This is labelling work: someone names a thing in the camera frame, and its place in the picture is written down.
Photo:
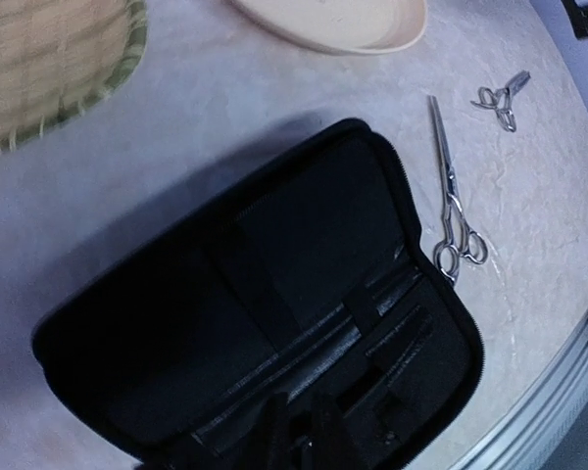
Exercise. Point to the aluminium front rail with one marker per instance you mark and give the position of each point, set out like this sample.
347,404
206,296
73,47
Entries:
527,436

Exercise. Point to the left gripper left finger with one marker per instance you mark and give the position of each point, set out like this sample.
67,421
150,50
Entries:
268,446

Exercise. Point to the thinning silver scissors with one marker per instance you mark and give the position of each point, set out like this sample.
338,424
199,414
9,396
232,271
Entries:
500,100

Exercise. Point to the woven bamboo tray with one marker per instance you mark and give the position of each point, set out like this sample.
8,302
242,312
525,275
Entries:
58,59

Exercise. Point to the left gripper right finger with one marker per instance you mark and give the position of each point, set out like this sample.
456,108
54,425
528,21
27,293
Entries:
331,444

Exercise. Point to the black zip tool case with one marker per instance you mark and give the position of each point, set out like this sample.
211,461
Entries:
306,277

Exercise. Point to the cream round plate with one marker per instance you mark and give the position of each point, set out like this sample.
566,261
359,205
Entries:
341,27

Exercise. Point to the straight silver scissors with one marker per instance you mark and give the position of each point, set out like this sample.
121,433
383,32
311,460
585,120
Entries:
461,241

